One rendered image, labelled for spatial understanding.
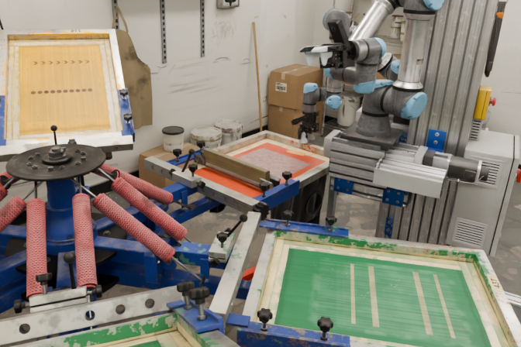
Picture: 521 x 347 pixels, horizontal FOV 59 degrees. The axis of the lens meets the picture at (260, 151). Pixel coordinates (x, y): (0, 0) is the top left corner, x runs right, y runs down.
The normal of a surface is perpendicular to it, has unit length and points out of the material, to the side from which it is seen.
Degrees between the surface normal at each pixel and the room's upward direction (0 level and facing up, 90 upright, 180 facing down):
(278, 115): 90
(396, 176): 90
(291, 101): 90
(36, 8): 90
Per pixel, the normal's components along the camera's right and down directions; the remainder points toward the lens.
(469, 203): -0.46, 0.31
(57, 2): 0.77, 0.26
